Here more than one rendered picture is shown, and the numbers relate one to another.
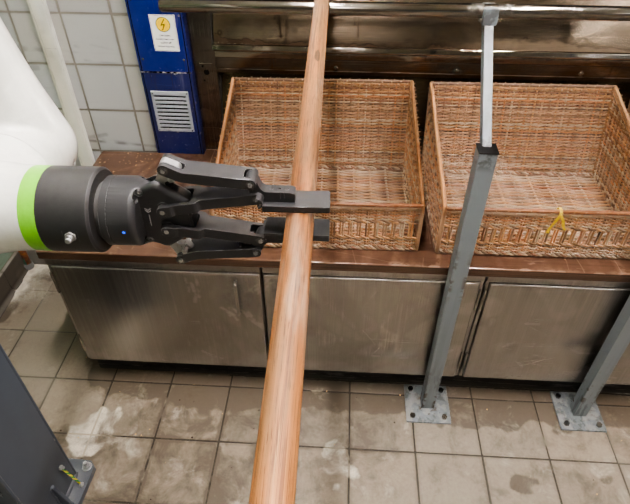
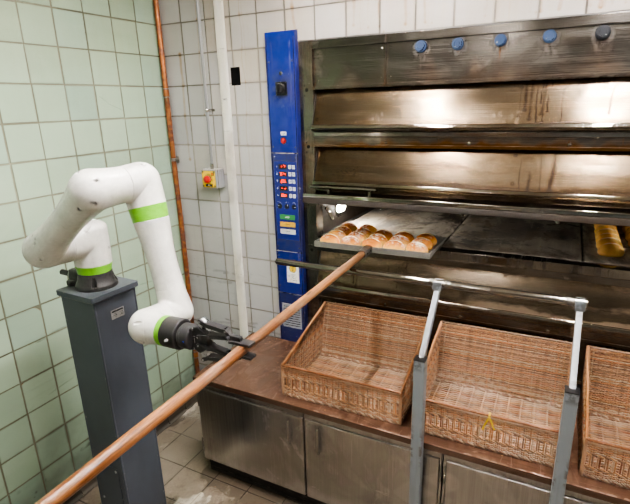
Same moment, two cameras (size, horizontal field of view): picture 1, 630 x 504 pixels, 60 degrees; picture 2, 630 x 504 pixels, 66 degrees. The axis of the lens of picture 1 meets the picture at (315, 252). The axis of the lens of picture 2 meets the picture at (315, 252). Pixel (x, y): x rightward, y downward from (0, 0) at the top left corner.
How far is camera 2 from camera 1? 0.90 m
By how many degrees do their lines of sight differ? 32
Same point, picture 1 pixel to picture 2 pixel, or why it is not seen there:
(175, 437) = not seen: outside the picture
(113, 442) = not seen: outside the picture
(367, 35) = (402, 288)
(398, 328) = (388, 484)
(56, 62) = (240, 281)
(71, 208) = (169, 329)
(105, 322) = (217, 432)
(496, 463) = not seen: outside the picture
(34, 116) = (177, 299)
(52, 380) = (182, 467)
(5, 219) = (150, 330)
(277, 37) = (351, 282)
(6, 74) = (172, 284)
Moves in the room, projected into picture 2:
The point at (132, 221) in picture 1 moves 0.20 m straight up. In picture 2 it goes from (186, 338) to (178, 271)
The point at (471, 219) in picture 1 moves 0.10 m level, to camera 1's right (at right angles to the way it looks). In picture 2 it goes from (416, 403) to (444, 409)
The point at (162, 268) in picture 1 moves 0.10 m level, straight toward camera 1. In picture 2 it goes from (251, 401) to (247, 415)
